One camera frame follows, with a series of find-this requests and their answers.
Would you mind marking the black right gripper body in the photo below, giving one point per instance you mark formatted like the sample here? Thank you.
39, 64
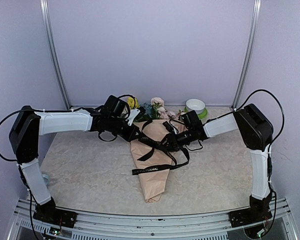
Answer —
178, 142

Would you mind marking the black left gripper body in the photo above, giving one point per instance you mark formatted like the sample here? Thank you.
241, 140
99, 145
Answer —
114, 127

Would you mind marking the yellow fake flower stem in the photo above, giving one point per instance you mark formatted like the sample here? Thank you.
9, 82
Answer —
133, 102

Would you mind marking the pink rose stem bunch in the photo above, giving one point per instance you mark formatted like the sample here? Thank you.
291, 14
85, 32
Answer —
164, 114

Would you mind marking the black printed ribbon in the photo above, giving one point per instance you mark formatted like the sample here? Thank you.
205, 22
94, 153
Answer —
156, 149

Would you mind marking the blue fake flower stem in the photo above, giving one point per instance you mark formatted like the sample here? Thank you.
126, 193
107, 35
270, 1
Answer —
147, 112

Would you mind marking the green pink wrapping paper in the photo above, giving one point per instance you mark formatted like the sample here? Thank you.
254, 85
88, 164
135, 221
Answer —
153, 184

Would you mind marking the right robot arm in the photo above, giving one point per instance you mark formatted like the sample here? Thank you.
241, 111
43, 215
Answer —
256, 132

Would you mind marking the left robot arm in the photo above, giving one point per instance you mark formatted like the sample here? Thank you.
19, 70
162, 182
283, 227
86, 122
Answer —
32, 126

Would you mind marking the green plate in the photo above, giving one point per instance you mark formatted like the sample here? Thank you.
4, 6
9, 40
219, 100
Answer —
201, 116

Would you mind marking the white ceramic bowl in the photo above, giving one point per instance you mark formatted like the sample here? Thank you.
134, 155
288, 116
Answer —
195, 105

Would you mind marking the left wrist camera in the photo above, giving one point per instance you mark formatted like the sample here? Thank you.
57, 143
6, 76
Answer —
135, 113

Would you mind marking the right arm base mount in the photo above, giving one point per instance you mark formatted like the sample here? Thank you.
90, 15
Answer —
250, 215

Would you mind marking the aluminium front rail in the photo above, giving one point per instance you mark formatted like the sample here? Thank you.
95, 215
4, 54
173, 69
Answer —
220, 225

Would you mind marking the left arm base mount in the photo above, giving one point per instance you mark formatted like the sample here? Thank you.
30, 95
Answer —
56, 216

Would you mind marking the aluminium frame post left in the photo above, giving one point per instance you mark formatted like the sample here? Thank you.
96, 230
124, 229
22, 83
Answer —
44, 6

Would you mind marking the aluminium frame post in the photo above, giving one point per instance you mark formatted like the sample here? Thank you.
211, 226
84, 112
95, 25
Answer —
44, 6
248, 53

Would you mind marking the aluminium frame post right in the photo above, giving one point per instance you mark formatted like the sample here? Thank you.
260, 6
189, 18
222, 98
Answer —
248, 53

